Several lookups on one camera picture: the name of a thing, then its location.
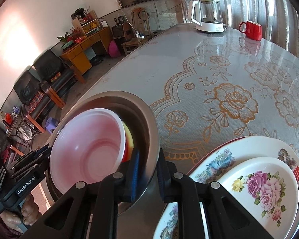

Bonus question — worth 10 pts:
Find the purple plastic stool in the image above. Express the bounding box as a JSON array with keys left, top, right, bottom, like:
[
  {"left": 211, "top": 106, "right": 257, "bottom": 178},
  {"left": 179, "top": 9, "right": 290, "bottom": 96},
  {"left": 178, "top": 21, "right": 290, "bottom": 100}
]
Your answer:
[{"left": 45, "top": 117, "right": 59, "bottom": 134}]

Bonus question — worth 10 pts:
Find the white glass electric kettle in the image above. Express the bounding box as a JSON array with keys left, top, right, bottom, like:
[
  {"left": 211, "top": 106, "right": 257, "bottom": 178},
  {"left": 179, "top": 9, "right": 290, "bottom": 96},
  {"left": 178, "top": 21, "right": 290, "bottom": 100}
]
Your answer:
[{"left": 187, "top": 0, "right": 224, "bottom": 33}]

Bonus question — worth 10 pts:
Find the wooden shelf with items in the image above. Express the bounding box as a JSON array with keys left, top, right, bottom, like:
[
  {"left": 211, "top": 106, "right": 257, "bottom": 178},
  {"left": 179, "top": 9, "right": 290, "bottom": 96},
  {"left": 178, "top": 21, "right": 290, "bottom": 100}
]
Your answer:
[{"left": 71, "top": 8, "right": 101, "bottom": 36}]

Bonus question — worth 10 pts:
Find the beige window curtain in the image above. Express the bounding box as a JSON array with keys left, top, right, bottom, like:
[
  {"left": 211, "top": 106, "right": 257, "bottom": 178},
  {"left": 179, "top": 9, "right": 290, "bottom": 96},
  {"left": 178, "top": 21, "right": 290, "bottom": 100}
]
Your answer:
[{"left": 181, "top": 0, "right": 299, "bottom": 58}]

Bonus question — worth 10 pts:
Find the large stainless steel basin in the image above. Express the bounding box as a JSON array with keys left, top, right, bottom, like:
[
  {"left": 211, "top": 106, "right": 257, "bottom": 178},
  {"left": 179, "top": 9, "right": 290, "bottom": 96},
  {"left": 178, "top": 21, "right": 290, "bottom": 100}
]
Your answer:
[{"left": 46, "top": 91, "right": 160, "bottom": 201}]

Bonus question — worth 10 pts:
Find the orange wooden desk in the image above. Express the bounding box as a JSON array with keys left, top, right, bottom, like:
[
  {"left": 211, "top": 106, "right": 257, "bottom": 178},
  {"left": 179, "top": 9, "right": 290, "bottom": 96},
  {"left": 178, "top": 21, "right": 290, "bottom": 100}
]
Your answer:
[{"left": 60, "top": 27, "right": 113, "bottom": 84}]

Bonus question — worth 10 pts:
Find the yellow plastic bowl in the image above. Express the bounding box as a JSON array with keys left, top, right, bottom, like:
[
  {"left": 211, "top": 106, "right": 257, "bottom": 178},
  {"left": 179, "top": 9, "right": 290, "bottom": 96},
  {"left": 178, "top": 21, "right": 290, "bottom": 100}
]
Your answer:
[{"left": 122, "top": 122, "right": 134, "bottom": 162}]

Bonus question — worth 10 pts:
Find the pink ball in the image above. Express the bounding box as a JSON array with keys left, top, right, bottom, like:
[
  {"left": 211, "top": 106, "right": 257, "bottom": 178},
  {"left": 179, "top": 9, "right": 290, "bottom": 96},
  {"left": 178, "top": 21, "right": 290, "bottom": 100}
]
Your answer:
[{"left": 108, "top": 40, "right": 121, "bottom": 58}]

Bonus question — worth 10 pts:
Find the person's left hand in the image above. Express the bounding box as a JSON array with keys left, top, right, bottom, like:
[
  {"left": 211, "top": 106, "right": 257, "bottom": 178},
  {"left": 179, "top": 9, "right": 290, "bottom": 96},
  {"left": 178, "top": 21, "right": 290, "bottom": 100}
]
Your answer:
[{"left": 0, "top": 194, "right": 42, "bottom": 234}]

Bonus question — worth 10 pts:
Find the red ceramic mug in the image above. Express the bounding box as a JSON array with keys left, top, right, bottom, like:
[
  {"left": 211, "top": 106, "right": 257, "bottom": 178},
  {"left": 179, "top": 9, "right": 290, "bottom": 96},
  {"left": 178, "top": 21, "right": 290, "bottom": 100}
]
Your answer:
[{"left": 239, "top": 21, "right": 263, "bottom": 41}]

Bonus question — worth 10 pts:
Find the red plastic bowl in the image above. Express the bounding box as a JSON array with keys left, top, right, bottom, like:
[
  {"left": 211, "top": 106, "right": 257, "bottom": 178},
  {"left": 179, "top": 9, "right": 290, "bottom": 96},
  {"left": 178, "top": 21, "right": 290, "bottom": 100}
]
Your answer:
[{"left": 49, "top": 108, "right": 126, "bottom": 194}]

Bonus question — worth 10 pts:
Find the wooden chair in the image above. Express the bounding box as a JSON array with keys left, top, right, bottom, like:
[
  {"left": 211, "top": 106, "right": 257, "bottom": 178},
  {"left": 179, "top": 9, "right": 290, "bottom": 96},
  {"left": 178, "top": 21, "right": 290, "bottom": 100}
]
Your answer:
[{"left": 122, "top": 8, "right": 153, "bottom": 56}]

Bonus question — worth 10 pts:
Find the black leather armchair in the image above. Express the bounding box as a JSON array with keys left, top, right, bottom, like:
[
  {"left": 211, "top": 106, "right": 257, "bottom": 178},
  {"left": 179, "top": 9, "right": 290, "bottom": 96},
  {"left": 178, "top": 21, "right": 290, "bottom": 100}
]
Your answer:
[
  {"left": 33, "top": 50, "right": 76, "bottom": 96},
  {"left": 13, "top": 71, "right": 53, "bottom": 122}
]

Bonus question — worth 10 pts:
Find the small white rose plate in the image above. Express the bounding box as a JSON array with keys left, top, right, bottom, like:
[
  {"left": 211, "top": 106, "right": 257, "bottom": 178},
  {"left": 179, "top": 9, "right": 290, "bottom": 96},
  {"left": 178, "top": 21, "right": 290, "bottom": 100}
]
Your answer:
[{"left": 218, "top": 157, "right": 299, "bottom": 238}]

